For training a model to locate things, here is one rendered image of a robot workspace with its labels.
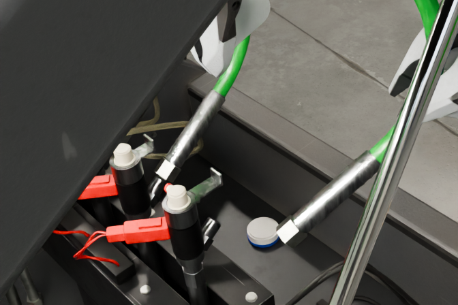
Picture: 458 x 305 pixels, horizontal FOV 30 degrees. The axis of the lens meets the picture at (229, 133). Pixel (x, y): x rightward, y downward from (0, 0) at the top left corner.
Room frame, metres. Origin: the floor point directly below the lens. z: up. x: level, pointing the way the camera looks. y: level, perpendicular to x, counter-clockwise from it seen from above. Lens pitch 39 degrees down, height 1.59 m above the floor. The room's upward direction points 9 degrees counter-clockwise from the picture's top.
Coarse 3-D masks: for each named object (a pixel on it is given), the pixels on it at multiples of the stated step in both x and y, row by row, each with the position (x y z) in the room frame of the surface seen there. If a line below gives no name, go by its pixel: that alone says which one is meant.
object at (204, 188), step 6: (204, 180) 0.55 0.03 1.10; (210, 180) 0.55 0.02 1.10; (198, 186) 0.54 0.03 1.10; (204, 186) 0.54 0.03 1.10; (210, 186) 0.54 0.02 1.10; (216, 186) 0.54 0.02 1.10; (192, 192) 0.54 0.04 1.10; (198, 192) 0.53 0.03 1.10; (204, 192) 0.53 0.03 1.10; (210, 192) 0.53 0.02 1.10; (198, 198) 0.53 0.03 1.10
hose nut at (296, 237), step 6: (288, 216) 0.47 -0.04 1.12; (282, 222) 0.47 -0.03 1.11; (288, 222) 0.46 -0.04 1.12; (276, 228) 0.47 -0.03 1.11; (282, 228) 0.46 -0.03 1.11; (288, 228) 0.46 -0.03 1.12; (294, 228) 0.46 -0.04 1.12; (282, 234) 0.46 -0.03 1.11; (288, 234) 0.45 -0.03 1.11; (294, 234) 0.45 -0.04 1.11; (300, 234) 0.45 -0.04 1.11; (306, 234) 0.46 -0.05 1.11; (282, 240) 0.46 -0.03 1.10; (288, 240) 0.45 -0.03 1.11; (294, 240) 0.45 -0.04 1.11; (300, 240) 0.45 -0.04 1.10; (294, 246) 0.45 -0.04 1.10
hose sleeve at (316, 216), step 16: (368, 160) 0.47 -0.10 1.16; (336, 176) 0.48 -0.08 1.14; (352, 176) 0.47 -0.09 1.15; (368, 176) 0.47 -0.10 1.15; (320, 192) 0.47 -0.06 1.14; (336, 192) 0.46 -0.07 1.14; (352, 192) 0.46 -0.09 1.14; (304, 208) 0.47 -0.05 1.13; (320, 208) 0.46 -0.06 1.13; (304, 224) 0.46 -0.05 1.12
